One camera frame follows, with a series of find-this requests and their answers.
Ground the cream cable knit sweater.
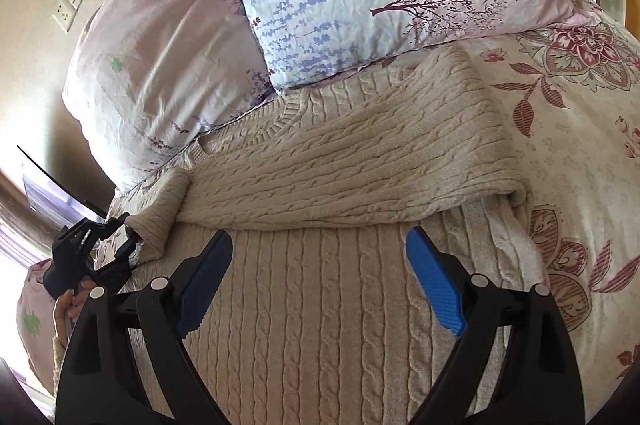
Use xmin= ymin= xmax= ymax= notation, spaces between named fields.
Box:
xmin=52 ymin=45 xmax=551 ymax=425

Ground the pink floral pillow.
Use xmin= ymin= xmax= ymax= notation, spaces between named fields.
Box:
xmin=62 ymin=0 xmax=278 ymax=193

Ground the dark bedside table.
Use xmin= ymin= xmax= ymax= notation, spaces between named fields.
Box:
xmin=16 ymin=145 xmax=108 ymax=226

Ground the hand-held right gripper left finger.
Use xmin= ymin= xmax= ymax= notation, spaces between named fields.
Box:
xmin=55 ymin=229 xmax=234 ymax=425

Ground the white wall socket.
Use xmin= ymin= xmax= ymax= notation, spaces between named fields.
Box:
xmin=53 ymin=1 xmax=77 ymax=34

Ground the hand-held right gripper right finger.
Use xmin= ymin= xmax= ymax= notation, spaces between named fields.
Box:
xmin=405 ymin=226 xmax=586 ymax=425

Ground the person's left hand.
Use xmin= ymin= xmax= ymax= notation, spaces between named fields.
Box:
xmin=53 ymin=279 xmax=98 ymax=341

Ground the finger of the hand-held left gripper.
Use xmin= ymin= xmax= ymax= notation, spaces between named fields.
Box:
xmin=100 ymin=237 xmax=147 ymax=281
xmin=74 ymin=214 xmax=132 ymax=240

